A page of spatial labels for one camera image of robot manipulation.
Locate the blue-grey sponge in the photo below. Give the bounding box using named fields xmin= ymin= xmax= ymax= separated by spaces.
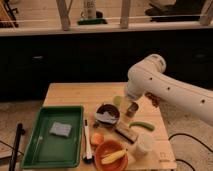
xmin=50 ymin=122 xmax=72 ymax=137

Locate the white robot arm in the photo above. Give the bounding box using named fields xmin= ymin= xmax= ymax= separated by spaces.
xmin=124 ymin=54 xmax=213 ymax=126

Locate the light green cup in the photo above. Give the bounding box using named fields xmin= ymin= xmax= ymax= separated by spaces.
xmin=113 ymin=96 xmax=123 ymax=107

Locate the dark bowl with cloth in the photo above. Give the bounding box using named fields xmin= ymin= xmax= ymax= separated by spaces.
xmin=93 ymin=104 xmax=120 ymax=128

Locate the green chili pepper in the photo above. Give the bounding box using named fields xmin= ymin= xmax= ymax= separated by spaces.
xmin=129 ymin=121 xmax=155 ymax=131

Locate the brown dried bunch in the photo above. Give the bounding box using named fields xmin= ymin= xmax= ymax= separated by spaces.
xmin=145 ymin=92 xmax=160 ymax=107

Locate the brown rectangular brush block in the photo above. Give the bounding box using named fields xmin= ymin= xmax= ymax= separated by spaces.
xmin=115 ymin=122 xmax=138 ymax=143

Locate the white plastic cup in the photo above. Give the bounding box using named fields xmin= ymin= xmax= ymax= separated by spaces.
xmin=133 ymin=134 xmax=154 ymax=156

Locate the small orange fruit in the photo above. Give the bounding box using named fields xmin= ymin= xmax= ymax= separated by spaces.
xmin=91 ymin=133 xmax=104 ymax=146

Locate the orange bowl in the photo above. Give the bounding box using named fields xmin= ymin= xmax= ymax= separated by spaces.
xmin=94 ymin=140 xmax=128 ymax=171

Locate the yellow corn cob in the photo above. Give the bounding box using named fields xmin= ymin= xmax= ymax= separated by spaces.
xmin=101 ymin=150 xmax=126 ymax=165

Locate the green flat item on shelf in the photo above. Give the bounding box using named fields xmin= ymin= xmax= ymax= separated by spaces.
xmin=77 ymin=18 xmax=108 ymax=25

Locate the white mug on shelf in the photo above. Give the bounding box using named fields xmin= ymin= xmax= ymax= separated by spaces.
xmin=83 ymin=0 xmax=96 ymax=19

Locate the green plastic tray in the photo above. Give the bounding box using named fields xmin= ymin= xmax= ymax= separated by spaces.
xmin=22 ymin=106 xmax=83 ymax=169

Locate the wooden railing shelf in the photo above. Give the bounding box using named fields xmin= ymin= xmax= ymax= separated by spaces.
xmin=0 ymin=0 xmax=213 ymax=36

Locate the black pole stand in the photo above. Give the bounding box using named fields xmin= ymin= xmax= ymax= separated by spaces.
xmin=8 ymin=123 xmax=25 ymax=171

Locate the black floor cable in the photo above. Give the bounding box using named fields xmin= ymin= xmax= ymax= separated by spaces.
xmin=168 ymin=132 xmax=213 ymax=171

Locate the white handled spatula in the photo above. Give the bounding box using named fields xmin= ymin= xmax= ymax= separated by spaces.
xmin=83 ymin=120 xmax=93 ymax=164

